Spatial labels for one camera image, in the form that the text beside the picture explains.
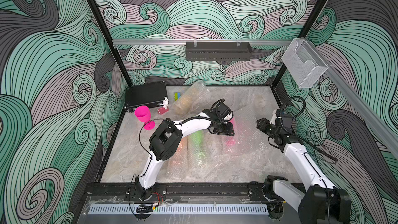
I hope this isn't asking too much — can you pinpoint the white bunny phone stand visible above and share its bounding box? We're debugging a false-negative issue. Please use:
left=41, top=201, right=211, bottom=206
left=157, top=97, right=169, bottom=115

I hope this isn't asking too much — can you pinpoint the pink wine glass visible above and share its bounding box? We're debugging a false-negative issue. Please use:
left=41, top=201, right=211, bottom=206
left=226, top=117, right=236, bottom=148
left=134, top=105, right=155, bottom=131

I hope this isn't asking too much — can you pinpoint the black wall tray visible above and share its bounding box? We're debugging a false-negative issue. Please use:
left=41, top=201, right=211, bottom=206
left=185, top=42, right=253, bottom=64

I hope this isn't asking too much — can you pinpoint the bubble green glass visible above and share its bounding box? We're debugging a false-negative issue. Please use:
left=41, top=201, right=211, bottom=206
left=187, top=130, right=209, bottom=168

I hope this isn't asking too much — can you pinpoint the bubble wrapped orange glass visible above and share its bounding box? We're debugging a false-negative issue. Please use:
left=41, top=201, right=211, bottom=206
left=166, top=137, right=188, bottom=182

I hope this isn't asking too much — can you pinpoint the aluminium right rail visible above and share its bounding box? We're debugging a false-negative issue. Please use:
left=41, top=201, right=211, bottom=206
left=308, top=41, right=398, bottom=157

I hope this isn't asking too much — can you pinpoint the aluminium back rail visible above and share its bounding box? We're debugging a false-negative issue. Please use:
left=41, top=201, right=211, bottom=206
left=112, top=38, right=292, bottom=46

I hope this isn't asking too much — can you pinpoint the black ribbed case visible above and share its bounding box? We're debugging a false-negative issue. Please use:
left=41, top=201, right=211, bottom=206
left=124, top=82, right=167, bottom=113

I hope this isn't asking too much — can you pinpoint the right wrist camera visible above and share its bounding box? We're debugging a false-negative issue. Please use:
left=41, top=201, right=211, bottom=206
left=270, top=109, right=292, bottom=129

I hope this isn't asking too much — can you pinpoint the green toy brick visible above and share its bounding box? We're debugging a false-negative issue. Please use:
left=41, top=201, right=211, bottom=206
left=174, top=92, right=181, bottom=101

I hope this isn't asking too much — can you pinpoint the aluminium rail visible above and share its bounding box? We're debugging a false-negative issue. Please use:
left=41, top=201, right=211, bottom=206
left=112, top=38, right=292, bottom=46
left=308, top=41, right=398, bottom=157

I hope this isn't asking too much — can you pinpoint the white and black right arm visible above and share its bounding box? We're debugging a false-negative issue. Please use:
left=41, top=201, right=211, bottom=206
left=257, top=118, right=351, bottom=224

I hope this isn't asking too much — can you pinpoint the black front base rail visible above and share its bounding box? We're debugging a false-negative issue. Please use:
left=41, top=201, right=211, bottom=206
left=84, top=181, right=283, bottom=203

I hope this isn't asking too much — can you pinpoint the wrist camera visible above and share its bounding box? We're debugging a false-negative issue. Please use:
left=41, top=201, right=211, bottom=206
left=270, top=109, right=292, bottom=129
left=215, top=102, right=234, bottom=122

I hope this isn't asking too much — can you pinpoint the clear acrylic wall bin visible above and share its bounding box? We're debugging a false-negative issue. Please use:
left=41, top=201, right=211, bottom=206
left=282, top=38, right=329, bottom=89

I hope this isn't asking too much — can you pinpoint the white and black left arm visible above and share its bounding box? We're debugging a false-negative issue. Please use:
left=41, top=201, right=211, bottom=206
left=135, top=108, right=234, bottom=191

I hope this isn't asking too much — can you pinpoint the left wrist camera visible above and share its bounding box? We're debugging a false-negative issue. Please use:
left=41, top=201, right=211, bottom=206
left=215, top=102, right=234, bottom=122

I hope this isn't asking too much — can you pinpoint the bubble wrapped yellow glass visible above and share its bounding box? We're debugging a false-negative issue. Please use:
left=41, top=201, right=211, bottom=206
left=171, top=80, right=208, bottom=115

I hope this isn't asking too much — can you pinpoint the white slotted cable duct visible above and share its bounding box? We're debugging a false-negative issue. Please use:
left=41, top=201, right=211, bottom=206
left=88, top=203, right=269, bottom=215

